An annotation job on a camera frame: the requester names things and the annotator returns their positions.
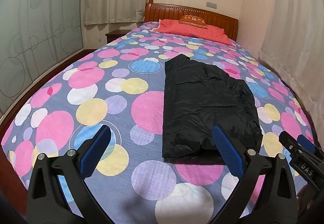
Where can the right beige striped curtain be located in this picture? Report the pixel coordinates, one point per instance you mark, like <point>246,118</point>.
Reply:
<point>293,47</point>

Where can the colourful polka dot bedspread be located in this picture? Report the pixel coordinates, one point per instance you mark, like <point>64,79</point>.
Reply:
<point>121,85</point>

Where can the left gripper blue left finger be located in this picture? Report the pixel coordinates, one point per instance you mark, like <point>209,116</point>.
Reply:
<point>46,201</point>

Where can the person's right hand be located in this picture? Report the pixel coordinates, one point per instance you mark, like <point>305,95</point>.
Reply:
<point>305,198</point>

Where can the frosted glass wardrobe door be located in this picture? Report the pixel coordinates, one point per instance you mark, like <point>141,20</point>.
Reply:
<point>35,36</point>

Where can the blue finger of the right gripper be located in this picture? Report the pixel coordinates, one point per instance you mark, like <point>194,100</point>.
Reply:
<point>306,144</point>

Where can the wooden nightstand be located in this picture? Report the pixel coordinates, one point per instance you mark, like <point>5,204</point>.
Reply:
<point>113,35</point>

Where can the black quilted puffer jacket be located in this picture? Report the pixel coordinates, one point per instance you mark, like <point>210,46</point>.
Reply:
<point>199,96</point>

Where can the small orange embroidered cushion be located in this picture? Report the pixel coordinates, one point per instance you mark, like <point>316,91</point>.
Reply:
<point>193,20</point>

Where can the wall socket plate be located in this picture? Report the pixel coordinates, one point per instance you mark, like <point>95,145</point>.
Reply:
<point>211,5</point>

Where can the red quilted pillow blanket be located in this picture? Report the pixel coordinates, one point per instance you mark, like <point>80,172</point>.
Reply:
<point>211,33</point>

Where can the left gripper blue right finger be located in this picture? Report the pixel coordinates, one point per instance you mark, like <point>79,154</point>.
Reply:
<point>276,202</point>

